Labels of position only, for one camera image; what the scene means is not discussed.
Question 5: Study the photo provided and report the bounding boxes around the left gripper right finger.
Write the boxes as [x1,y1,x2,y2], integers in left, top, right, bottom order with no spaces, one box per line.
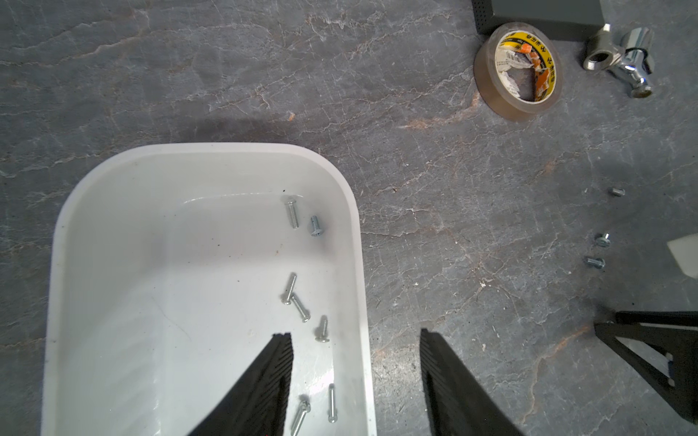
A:
[419,329,522,436]

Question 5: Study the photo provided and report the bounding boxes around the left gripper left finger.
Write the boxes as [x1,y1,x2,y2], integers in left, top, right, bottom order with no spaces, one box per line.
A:
[191,332,294,436]

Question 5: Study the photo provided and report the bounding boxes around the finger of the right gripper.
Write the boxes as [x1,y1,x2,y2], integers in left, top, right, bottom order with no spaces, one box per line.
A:
[594,311,697,424]

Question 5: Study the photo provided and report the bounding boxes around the white plastic storage box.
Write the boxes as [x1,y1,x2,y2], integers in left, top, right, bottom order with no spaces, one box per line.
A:
[41,143,376,435]

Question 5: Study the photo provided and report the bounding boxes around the black flat square box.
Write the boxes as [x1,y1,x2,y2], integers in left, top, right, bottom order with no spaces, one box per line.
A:
[472,0,606,42]

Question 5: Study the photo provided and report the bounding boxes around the flat head silver screw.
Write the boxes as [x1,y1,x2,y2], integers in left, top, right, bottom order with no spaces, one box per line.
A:
[583,257,605,270]

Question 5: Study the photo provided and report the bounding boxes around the short silver screw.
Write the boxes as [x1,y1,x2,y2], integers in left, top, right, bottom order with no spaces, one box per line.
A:
[594,233,611,248]

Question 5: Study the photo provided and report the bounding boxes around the brown tape roll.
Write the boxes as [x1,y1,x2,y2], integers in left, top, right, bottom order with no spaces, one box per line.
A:
[474,22,563,122]

